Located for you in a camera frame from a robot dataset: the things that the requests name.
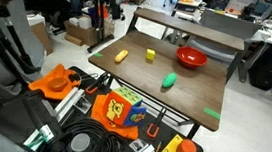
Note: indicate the green bumpy toy gourd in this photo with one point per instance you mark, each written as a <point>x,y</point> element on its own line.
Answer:
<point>169,80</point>

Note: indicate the red bowl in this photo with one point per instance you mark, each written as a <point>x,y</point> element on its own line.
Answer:
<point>189,57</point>

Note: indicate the yellow toy banana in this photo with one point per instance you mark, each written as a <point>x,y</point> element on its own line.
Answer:
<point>121,55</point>

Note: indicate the yellow block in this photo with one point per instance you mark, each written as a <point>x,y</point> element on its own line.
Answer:
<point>150,54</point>

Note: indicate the colourful soft toy cube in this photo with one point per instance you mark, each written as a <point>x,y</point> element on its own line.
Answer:
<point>124,107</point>

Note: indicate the green tape piece left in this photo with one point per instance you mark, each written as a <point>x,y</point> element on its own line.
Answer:
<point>98,54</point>

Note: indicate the brown wooden desk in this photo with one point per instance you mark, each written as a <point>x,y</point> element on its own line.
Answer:
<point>193,90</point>

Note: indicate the orange clamp left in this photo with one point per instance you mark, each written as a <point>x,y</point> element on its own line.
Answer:
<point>94,86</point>

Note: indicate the orange clamp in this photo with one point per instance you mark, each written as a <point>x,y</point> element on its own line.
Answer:
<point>153,128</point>
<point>94,86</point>

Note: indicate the orange cloth under cube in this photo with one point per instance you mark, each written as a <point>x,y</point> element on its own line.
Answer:
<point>98,113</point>

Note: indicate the orange clamp right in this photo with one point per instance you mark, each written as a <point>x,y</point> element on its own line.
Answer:
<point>153,128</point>

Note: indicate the cardboard box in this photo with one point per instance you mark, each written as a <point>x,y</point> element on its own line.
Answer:
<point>79,30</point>

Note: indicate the orange cloth with cup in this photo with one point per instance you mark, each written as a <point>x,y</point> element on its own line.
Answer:
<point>58,83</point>

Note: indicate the green tape strip right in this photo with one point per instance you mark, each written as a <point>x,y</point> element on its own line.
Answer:
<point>212,113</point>

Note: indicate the aluminium extrusion rail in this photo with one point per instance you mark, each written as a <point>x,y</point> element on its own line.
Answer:
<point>67,103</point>

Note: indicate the black camera tripod arm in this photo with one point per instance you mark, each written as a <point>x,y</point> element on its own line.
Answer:
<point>23,59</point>

